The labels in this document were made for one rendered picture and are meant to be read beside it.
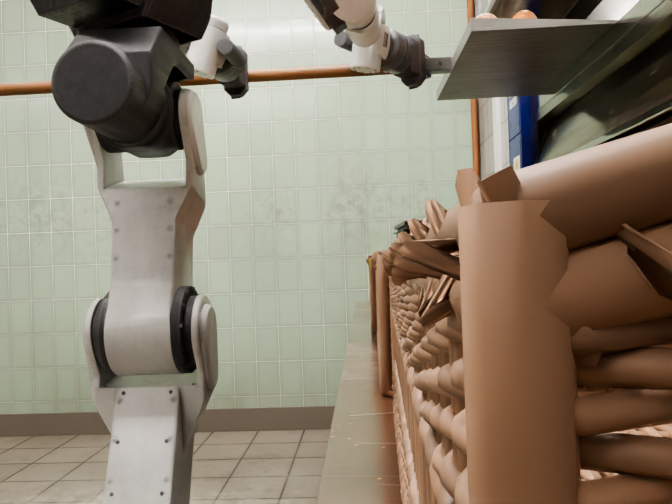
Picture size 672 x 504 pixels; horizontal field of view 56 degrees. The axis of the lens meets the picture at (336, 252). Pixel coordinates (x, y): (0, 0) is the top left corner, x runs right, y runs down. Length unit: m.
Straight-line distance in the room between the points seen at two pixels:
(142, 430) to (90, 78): 0.53
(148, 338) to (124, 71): 0.39
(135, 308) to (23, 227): 2.14
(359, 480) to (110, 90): 0.63
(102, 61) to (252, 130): 1.97
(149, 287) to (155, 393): 0.17
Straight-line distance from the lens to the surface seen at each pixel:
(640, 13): 1.34
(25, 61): 3.26
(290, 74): 1.61
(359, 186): 2.77
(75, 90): 0.93
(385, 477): 0.45
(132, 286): 1.05
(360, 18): 1.18
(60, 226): 3.07
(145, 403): 1.07
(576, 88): 1.64
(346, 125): 2.81
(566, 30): 1.44
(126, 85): 0.90
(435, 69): 1.61
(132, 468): 1.06
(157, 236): 1.05
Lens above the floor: 0.72
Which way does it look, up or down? 1 degrees up
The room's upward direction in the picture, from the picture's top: 2 degrees counter-clockwise
